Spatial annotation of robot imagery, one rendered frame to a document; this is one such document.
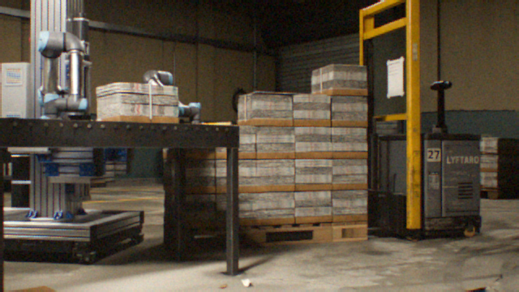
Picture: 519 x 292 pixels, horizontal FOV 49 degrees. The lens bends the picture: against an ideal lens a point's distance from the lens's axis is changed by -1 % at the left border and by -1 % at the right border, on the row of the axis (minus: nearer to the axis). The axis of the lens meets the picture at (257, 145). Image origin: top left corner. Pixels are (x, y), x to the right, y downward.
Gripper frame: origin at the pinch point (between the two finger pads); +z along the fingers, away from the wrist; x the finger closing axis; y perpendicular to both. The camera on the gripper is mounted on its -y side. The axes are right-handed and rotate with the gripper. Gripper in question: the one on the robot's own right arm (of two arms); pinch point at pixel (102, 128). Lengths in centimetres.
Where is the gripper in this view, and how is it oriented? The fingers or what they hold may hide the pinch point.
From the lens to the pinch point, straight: 338.5
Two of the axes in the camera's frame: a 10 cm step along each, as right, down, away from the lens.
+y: 0.0, -10.0, 0.1
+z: 7.5, 0.1, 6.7
